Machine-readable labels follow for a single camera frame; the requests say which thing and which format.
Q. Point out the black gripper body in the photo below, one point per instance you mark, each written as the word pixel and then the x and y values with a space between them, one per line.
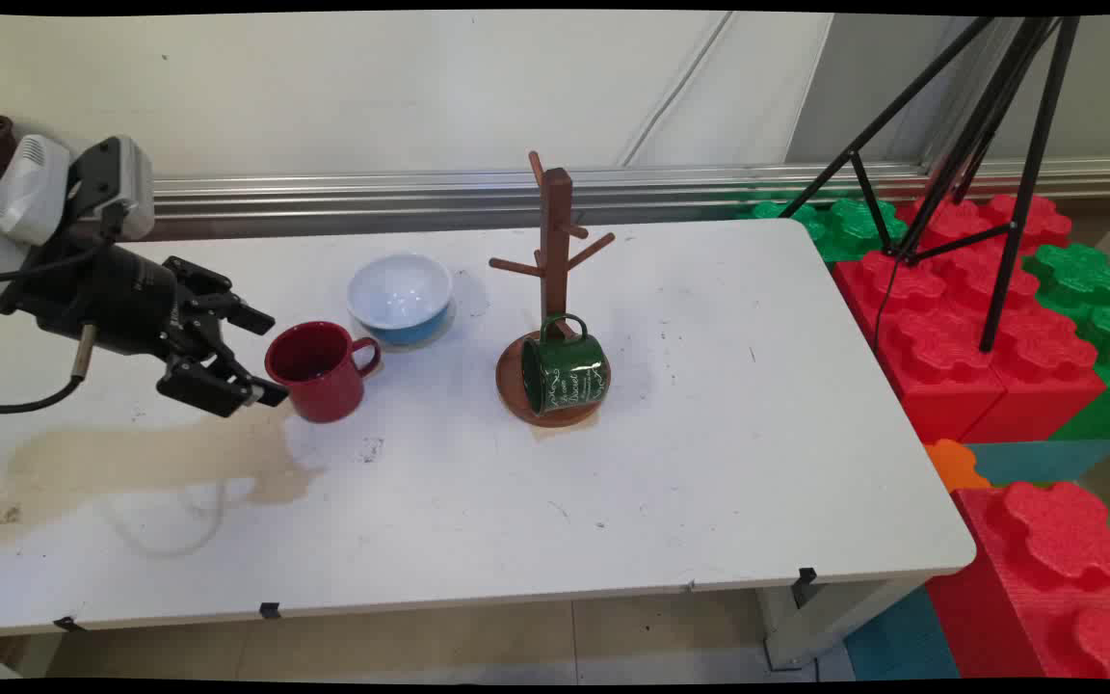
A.
pixel 112 299

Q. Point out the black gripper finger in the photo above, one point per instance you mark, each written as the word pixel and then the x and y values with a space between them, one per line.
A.
pixel 208 386
pixel 227 306

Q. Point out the green enamel mug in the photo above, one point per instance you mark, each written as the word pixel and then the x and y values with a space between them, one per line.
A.
pixel 574 376

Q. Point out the red enamel mug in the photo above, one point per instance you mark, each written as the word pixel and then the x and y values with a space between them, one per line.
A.
pixel 324 381

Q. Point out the white and blue bowl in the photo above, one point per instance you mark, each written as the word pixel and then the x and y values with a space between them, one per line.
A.
pixel 401 289

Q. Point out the brown wooden mug tree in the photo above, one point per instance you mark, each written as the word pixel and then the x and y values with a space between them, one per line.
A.
pixel 555 251

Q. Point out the green foam block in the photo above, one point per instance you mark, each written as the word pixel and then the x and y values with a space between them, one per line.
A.
pixel 854 226
pixel 1080 280

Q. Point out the white table leg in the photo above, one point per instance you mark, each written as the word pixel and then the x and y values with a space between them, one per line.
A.
pixel 825 617

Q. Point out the teal foam block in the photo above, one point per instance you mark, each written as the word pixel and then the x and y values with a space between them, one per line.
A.
pixel 1037 461
pixel 902 641

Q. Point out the orange foam piece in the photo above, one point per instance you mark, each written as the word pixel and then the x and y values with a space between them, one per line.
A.
pixel 955 465

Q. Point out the black tripod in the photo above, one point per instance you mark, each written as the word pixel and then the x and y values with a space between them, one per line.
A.
pixel 1017 202

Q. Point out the large red foam block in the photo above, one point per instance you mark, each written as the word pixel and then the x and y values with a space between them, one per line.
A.
pixel 1046 578

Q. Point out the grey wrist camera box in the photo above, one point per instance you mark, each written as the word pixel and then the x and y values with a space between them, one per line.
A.
pixel 117 178

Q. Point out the aluminium wall rail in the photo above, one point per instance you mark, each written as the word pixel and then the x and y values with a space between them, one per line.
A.
pixel 372 198

